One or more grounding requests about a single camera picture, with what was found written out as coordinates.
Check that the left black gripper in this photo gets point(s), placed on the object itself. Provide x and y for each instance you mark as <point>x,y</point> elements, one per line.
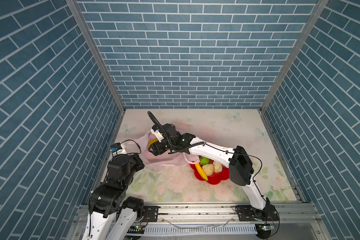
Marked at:
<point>135,158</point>

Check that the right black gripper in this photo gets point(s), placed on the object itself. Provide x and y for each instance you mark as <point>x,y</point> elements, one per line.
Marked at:
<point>155,146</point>

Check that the green fake fruit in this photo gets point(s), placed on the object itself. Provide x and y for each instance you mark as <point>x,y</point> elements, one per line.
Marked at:
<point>204,161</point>

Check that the yellow fake banana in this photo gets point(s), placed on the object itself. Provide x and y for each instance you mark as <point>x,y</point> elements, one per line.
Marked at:
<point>201,172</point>

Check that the yellow fake lemon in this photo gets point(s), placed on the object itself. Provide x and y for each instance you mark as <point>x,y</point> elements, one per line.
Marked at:
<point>152,142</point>

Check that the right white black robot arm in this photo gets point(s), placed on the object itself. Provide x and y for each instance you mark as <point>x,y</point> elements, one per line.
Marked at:
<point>241,171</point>

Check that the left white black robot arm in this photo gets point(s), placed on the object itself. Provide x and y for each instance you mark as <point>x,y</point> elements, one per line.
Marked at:
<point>111,213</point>

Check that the red flower-shaped bowl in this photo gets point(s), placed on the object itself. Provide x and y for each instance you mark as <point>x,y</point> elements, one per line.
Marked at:
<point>214,179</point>

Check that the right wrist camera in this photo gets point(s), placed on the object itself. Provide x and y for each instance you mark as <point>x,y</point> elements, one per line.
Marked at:
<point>167,130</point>

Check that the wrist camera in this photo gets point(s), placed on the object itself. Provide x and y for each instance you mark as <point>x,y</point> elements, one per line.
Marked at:
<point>167,130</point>
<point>118,149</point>

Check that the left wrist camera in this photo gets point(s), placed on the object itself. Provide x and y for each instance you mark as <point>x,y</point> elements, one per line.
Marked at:
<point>118,149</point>

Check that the white cable duct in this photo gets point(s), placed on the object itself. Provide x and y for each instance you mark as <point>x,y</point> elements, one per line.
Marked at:
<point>181,230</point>

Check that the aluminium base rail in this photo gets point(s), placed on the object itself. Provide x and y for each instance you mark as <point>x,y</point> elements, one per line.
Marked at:
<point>298,221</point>

